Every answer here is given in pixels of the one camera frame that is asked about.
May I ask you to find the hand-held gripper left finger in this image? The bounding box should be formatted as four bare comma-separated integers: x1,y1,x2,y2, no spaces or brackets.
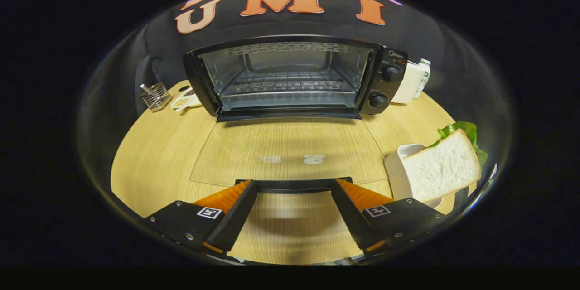
143,179,259,259

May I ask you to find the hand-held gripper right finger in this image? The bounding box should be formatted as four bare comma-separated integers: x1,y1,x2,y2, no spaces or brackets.
330,178,449,256

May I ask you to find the lettuce sandwich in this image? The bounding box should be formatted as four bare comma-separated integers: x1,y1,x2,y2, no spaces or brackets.
402,121,489,203

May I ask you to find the black toaster oven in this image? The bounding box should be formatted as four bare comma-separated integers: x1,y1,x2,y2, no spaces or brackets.
183,35,408,194

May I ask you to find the white pop-up toaster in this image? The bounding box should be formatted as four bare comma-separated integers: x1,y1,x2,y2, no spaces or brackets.
391,60,426,104

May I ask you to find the white plastic tray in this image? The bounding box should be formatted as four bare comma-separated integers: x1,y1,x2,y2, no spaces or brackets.
384,144,445,209

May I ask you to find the small white snack dish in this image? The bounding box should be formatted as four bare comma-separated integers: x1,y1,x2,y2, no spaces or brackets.
170,86,203,113

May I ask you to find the small white drink bottle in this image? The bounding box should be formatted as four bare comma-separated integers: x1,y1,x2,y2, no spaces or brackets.
412,58,431,99

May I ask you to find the metal wire basket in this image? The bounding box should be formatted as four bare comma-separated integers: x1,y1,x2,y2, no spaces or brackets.
140,82,172,112

